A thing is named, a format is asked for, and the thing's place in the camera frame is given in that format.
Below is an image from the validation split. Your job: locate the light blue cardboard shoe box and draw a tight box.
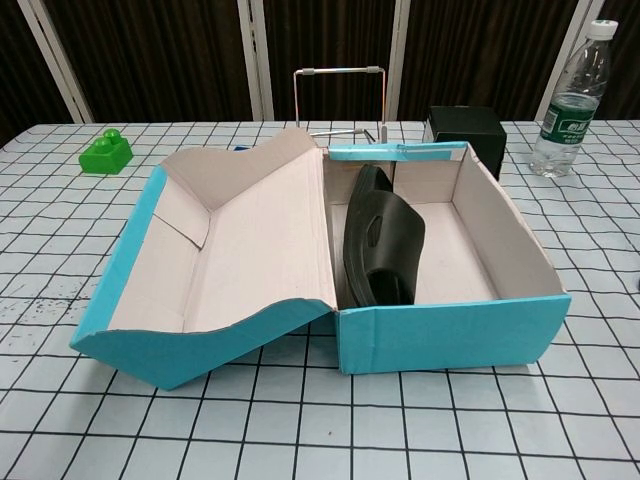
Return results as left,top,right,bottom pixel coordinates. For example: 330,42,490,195
66,127,573,394

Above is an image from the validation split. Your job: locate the small black box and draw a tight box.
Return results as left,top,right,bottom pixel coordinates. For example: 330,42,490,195
422,104,507,181

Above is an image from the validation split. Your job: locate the white black-checked tablecloth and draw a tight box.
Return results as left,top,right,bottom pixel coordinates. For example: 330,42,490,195
0,119,640,480

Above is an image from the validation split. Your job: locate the green toy building block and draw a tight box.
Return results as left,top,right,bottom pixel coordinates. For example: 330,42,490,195
78,128,134,176

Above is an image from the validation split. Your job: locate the clear plastic water bottle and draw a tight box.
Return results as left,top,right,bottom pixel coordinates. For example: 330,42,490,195
528,18,614,180

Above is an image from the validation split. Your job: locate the metal wire stand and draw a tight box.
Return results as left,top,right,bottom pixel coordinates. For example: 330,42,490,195
292,64,391,149

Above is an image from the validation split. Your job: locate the white partition frame post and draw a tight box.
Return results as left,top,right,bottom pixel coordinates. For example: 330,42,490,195
387,0,426,122
537,0,606,122
237,0,275,122
19,0,95,125

